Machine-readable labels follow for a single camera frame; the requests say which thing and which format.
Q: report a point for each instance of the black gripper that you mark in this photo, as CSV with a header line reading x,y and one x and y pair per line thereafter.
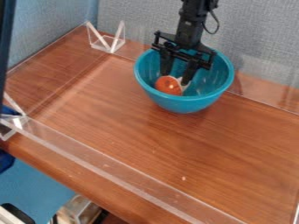
x,y
183,46

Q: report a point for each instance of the brown white toy mushroom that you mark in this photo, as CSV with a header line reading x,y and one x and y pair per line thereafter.
x,y
169,85

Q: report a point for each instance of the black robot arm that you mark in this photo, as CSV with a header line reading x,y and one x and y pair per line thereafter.
x,y
199,7

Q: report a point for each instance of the blue plastic bowl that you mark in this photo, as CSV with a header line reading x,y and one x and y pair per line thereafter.
x,y
207,86

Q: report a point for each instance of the clear acrylic back barrier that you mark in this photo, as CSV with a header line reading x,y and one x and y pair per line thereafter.
x,y
256,89

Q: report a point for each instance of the clear acrylic barrier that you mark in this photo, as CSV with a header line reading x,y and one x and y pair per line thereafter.
x,y
128,178
256,89

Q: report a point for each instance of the clear acrylic front barrier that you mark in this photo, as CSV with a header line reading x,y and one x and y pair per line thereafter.
x,y
128,178

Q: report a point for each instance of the blue cloth object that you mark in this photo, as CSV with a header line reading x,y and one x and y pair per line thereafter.
x,y
6,159

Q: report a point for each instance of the metal object under table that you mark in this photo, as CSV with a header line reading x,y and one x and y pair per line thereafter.
x,y
77,211

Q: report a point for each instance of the black white object bottom-left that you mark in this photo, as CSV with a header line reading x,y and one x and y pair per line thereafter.
x,y
10,215

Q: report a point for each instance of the clear acrylic corner bracket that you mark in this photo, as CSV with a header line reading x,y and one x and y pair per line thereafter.
x,y
105,43

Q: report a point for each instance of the clear acrylic left bracket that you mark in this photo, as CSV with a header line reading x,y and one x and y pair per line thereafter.
x,y
12,121

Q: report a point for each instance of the dark blue foreground post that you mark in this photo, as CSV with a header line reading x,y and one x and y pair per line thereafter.
x,y
6,19

